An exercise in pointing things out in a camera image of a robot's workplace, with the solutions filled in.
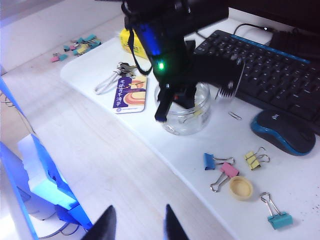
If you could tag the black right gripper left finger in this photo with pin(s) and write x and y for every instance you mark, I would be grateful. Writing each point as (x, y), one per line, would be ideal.
(105, 227)

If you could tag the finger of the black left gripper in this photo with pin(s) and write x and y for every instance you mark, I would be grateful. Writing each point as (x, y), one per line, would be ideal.
(163, 105)
(186, 98)

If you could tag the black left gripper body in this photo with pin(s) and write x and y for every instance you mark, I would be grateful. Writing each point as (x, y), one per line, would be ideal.
(180, 86)

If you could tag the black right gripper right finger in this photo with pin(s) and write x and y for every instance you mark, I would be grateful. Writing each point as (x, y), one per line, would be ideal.
(173, 227)

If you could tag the round transparent plastic jar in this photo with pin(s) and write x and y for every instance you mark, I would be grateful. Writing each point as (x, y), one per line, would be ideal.
(185, 122)

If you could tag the yellow binder clip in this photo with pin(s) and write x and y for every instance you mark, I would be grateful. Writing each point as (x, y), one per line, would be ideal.
(252, 161)
(82, 50)

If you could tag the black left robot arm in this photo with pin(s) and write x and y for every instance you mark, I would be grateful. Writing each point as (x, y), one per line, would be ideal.
(170, 30)

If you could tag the purple orange card tag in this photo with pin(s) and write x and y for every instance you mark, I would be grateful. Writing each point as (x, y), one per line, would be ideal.
(130, 95)

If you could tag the white desk riser board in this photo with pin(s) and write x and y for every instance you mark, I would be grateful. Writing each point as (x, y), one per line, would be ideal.
(175, 150)

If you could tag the silver paper clip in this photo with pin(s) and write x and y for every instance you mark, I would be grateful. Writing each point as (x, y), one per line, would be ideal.
(235, 116)

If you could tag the metal keys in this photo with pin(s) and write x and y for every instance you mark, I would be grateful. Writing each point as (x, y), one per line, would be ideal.
(125, 68)

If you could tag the blue binder clip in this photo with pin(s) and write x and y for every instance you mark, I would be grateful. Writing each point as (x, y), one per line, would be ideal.
(208, 161)

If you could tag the plastic bottle yellow label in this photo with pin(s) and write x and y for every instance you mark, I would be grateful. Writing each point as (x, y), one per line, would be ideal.
(127, 42)

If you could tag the blue white plastic structure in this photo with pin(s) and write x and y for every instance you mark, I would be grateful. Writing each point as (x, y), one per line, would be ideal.
(45, 190)

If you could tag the beige plastic jar lid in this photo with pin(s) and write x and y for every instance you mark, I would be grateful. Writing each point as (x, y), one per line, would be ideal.
(241, 188)

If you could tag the pink binder clip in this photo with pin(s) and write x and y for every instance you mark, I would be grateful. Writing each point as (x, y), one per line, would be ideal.
(230, 170)
(55, 58)

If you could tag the black computer keyboard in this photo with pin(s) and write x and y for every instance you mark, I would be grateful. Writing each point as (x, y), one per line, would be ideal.
(262, 67)

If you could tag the teal binder clip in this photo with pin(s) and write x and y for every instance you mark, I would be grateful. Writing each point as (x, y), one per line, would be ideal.
(95, 43)
(80, 40)
(67, 48)
(90, 37)
(63, 57)
(280, 220)

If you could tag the black and blue mouse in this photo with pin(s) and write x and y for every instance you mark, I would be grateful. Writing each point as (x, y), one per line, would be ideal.
(282, 130)

